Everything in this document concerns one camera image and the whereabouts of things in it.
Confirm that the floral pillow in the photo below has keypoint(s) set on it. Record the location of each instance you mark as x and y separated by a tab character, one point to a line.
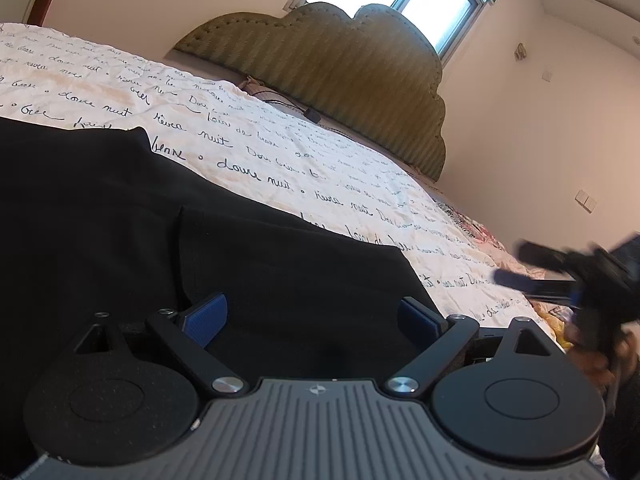
474	230

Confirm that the black pants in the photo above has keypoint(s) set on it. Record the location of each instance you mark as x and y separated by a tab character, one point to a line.
93	220

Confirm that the white script-print bedspread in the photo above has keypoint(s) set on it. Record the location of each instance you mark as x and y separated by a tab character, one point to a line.
249	147

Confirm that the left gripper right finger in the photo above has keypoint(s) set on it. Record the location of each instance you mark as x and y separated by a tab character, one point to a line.
506	395

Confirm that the olive tufted headboard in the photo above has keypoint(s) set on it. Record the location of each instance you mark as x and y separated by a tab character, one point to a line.
374	72

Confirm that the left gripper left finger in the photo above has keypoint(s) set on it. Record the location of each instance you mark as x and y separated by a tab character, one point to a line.
123	392

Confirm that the right hand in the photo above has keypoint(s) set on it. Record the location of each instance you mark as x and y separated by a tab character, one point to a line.
596	367

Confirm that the small black device on bed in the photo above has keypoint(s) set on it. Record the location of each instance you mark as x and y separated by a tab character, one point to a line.
312	115

